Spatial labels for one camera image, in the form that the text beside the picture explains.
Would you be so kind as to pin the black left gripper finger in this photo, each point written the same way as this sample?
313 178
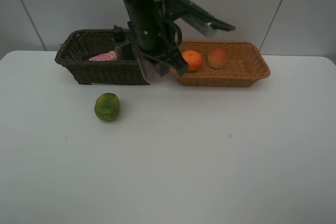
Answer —
177 61

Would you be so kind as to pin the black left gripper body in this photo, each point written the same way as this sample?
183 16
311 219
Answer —
155 33

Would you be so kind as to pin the orange mandarin fruit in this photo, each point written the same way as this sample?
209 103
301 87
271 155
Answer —
194 60

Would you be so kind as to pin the translucent purple plastic cup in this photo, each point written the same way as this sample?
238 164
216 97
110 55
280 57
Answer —
155 65

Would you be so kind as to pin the dark green pump bottle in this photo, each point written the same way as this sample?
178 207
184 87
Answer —
122 46

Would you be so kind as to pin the red yellow peach fruit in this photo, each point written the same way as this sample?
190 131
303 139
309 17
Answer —
217 58

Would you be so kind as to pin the pink lotion bottle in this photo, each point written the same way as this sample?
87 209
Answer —
108 56

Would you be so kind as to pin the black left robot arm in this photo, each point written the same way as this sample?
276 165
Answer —
158 37

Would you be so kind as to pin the light orange wicker basket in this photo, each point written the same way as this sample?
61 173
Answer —
245 65

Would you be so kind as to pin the dark brown wicker basket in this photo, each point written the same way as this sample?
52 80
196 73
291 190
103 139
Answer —
83 44

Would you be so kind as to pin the green lime fruit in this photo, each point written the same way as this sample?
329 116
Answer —
107 107

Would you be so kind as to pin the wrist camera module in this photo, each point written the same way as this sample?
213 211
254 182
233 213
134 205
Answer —
196 17

